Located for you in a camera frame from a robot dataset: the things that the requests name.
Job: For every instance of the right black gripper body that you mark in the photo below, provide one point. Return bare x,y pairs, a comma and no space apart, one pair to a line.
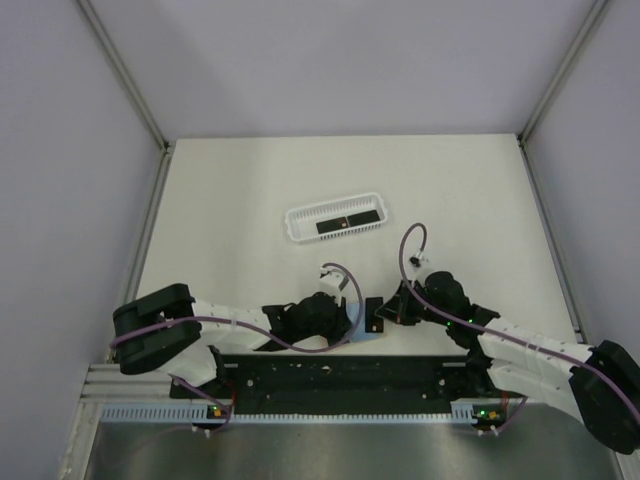
410,311

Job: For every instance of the beige card holder wallet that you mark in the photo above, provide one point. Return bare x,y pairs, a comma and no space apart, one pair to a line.
361,336

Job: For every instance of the white slotted cable duct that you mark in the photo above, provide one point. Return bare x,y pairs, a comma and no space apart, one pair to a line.
206,414

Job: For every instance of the right aluminium frame post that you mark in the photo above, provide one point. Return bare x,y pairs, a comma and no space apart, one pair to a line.
588,27

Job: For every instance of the white plastic basket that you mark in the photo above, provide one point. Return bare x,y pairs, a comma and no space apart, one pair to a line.
301,221

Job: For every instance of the black VIP card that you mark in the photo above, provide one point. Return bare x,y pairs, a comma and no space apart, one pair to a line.
374,323

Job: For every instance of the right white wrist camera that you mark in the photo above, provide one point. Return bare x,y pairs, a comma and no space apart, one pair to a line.
418,260

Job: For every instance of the left aluminium frame post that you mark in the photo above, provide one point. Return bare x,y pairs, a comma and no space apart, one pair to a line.
120,71

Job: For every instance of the black card in basket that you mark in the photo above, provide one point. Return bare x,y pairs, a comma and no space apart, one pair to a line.
332,225
363,218

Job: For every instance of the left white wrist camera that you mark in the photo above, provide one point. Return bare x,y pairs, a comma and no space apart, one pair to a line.
333,282

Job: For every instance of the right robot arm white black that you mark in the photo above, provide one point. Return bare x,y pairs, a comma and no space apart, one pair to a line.
596,385

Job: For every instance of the black card in basket right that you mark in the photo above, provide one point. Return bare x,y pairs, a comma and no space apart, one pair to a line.
363,218

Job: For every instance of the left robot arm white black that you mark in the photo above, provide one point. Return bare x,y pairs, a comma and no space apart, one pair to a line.
173,332

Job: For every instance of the aluminium frame post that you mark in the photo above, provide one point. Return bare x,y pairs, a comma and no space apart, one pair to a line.
588,27
120,71

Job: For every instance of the black card in basket left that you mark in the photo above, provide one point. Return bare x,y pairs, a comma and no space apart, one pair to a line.
332,225

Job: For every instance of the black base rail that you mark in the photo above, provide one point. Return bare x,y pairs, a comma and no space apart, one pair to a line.
270,384

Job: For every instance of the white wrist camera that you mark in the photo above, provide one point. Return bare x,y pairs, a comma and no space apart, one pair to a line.
418,260
333,282

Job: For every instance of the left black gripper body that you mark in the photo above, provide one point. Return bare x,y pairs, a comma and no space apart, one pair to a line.
330,329

